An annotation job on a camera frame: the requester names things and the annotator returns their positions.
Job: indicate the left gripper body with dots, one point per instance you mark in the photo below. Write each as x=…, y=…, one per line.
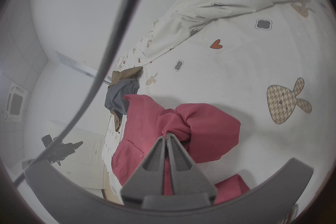
x=63, y=150

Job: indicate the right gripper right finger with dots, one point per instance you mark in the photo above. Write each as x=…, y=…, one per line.
x=186, y=178

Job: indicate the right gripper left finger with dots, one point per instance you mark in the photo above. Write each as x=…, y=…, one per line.
x=147, y=178

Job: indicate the red shirt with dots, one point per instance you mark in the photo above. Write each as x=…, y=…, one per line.
x=204, y=128

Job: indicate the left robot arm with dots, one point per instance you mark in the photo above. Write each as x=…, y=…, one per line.
x=53, y=160

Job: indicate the white wardrobe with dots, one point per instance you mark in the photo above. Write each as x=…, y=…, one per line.
x=84, y=173

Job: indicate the ceiling air vent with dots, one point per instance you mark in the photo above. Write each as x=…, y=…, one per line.
x=15, y=102

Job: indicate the grey garment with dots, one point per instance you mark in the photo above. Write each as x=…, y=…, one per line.
x=120, y=94

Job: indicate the tan garment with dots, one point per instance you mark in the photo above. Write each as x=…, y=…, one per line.
x=126, y=72

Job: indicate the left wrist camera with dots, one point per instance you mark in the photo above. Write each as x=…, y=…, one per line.
x=47, y=141

